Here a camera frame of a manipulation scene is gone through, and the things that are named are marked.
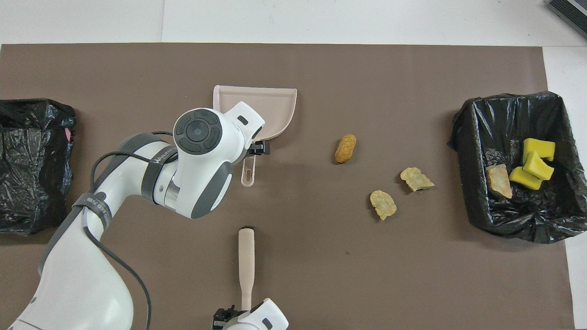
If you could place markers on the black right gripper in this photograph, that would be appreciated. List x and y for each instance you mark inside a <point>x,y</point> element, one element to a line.
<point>220,322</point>

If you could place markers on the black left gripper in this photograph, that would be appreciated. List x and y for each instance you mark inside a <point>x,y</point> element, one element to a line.
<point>246,155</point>

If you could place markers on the pale pink plastic dustpan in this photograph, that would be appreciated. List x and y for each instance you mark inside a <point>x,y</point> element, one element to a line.
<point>275,110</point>

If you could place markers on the beige hand brush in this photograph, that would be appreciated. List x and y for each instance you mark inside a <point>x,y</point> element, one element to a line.
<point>246,266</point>

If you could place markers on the orange brown bread roll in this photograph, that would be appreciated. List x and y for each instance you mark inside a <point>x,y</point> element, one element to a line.
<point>345,149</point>

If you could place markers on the rounded pale fried snack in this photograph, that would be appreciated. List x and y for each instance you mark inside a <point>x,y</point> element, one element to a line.
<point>383,204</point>

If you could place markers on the angular pale fried snack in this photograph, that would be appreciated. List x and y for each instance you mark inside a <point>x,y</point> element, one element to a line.
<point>416,179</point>

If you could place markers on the toy croissant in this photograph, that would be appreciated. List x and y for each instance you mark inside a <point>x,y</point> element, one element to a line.
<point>499,181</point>

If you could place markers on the small yellow green sponge piece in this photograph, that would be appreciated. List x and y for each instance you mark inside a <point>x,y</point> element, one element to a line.
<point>523,178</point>

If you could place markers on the notched yellow green sponge piece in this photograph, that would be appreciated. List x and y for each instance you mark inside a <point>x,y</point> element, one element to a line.
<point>539,167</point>

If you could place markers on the rectangular yellow green sponge piece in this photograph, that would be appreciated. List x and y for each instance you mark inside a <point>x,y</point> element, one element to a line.
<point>541,147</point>

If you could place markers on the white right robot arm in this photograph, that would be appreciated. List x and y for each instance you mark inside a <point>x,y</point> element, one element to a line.
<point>266,316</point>

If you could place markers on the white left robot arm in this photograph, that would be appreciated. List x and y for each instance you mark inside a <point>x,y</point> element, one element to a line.
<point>91,275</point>

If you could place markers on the black bag covered bin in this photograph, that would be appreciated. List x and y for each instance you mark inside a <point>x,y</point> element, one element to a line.
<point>32,160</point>

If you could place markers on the open black bag lined bin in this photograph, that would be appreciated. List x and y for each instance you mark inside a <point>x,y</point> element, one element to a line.
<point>504,128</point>

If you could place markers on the brown table mat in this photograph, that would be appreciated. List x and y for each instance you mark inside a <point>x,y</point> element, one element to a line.
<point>367,68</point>

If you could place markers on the dark ribbed panel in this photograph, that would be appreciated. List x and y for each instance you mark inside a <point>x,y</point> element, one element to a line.
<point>571,11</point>

